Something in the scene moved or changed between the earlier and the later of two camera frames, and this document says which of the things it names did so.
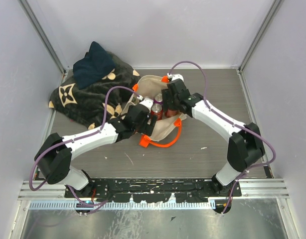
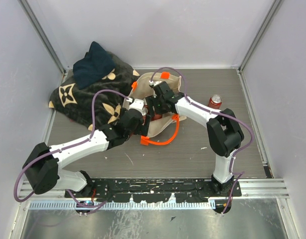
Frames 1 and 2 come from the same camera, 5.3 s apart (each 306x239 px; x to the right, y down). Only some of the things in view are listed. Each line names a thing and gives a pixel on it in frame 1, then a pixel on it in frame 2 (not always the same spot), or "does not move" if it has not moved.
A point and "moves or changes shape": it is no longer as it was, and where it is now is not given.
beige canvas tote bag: x=149 y=86 moves or changes shape
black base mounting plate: x=153 y=190 does not move
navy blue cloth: x=96 y=64 does not move
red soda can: x=170 y=113 → x=215 y=101
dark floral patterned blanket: x=85 y=106 does not move
